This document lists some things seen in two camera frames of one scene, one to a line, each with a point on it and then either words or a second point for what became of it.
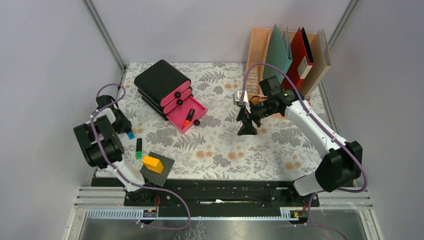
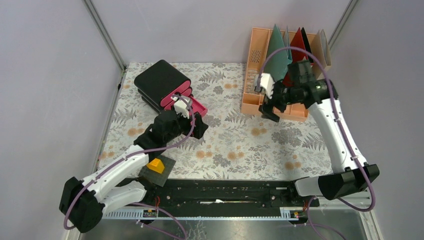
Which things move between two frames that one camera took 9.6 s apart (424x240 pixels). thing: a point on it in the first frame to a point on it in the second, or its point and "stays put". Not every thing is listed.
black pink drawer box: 166,89 stays put
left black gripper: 126,123 to 199,128
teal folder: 278,53 stays put
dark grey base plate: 155,178 stays put
